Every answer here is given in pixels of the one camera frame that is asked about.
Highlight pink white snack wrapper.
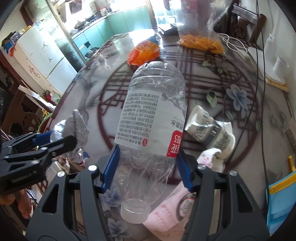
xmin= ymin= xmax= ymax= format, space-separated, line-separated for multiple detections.
xmin=142 ymin=183 xmax=199 ymax=241

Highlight white charger cable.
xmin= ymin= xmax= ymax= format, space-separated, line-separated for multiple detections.
xmin=217 ymin=32 xmax=251 ymax=62

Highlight red bucket with green rim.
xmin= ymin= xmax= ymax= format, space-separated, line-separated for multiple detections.
xmin=38 ymin=113 xmax=55 ymax=133

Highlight black cable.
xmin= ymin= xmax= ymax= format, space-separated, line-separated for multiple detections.
xmin=254 ymin=0 xmax=272 ymax=223

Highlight dark wooden slatted chair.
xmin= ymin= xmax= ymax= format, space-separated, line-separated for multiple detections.
xmin=228 ymin=3 xmax=266 ymax=44

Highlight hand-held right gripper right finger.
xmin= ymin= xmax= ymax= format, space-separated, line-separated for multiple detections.
xmin=178 ymin=151 xmax=270 ymax=241

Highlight pink tissue packet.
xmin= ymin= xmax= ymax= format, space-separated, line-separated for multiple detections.
xmin=196 ymin=148 xmax=226 ymax=172

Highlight person's left hand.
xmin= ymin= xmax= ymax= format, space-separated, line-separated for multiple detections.
xmin=0 ymin=189 xmax=33 ymax=219

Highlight white refrigerator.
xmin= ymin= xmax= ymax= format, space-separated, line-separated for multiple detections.
xmin=5 ymin=21 xmax=78 ymax=80

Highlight blue and yellow folder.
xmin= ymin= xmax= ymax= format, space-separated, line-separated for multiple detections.
xmin=266 ymin=156 xmax=296 ymax=230

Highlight zip bag of orange snacks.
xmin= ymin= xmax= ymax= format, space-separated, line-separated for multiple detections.
xmin=178 ymin=0 xmax=226 ymax=55

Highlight white desk lamp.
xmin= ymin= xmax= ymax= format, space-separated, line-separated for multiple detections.
xmin=247 ymin=34 xmax=289 ymax=85

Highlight crushed paper cup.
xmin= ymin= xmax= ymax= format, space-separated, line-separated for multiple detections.
xmin=184 ymin=105 xmax=236 ymax=159

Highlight clear plastic bottle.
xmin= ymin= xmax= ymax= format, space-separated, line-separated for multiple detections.
xmin=114 ymin=61 xmax=188 ymax=224

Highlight carved dark wooden chair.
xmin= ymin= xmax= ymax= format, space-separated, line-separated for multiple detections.
xmin=0 ymin=81 xmax=56 ymax=137

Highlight green trash can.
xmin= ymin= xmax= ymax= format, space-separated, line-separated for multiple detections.
xmin=84 ymin=47 xmax=100 ymax=58

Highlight orange snack bag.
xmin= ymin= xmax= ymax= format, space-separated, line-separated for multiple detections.
xmin=127 ymin=35 xmax=160 ymax=69

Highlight paper ball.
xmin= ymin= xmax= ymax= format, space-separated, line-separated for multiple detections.
xmin=50 ymin=109 xmax=89 ymax=163

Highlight wooden board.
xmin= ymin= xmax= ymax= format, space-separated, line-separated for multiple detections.
xmin=265 ymin=77 xmax=289 ymax=93

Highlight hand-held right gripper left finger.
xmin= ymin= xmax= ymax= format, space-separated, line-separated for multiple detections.
xmin=26 ymin=147 xmax=121 ymax=241

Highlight teal kitchen cabinets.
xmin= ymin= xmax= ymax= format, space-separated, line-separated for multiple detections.
xmin=70 ymin=6 xmax=153 ymax=54

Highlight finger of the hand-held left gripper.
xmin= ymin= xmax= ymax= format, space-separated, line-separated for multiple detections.
xmin=3 ymin=136 xmax=78 ymax=170
xmin=0 ymin=131 xmax=55 ymax=156

